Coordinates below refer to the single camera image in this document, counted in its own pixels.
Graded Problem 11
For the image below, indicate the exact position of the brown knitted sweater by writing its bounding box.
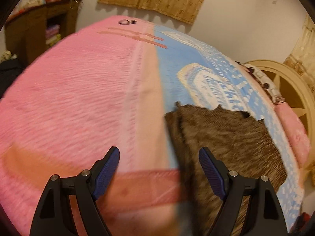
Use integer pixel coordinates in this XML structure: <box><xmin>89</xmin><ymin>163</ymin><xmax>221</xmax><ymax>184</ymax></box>
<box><xmin>164</xmin><ymin>103</ymin><xmax>287</xmax><ymax>235</ymax></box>

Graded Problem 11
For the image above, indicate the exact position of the pink floral pillow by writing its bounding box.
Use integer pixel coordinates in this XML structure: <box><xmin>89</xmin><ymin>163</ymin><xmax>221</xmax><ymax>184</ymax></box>
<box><xmin>274</xmin><ymin>102</ymin><xmax>311</xmax><ymax>168</ymax></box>

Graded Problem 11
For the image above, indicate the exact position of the cream round wooden headboard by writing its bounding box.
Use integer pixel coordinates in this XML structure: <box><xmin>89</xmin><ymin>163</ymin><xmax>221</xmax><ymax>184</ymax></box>
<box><xmin>243</xmin><ymin>60</ymin><xmax>314</xmax><ymax>142</ymax></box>

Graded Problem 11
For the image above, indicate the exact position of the colourful patterned bed sheet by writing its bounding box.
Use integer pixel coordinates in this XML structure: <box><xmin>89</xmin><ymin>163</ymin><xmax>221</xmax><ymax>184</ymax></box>
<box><xmin>1</xmin><ymin>16</ymin><xmax>304</xmax><ymax>235</ymax></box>

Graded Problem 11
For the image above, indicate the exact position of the black bag on floor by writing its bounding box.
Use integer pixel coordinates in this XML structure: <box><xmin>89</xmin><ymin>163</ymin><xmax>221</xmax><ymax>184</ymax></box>
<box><xmin>0</xmin><ymin>59</ymin><xmax>25</xmax><ymax>98</ymax></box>

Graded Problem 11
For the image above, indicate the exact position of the beige side curtain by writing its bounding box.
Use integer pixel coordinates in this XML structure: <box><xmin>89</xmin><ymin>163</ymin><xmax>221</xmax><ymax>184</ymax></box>
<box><xmin>284</xmin><ymin>14</ymin><xmax>315</xmax><ymax>94</ymax></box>

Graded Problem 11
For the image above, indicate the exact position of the dark wooden desk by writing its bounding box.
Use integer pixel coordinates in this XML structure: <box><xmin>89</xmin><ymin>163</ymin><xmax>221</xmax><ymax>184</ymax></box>
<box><xmin>4</xmin><ymin>0</ymin><xmax>82</xmax><ymax>67</ymax></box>

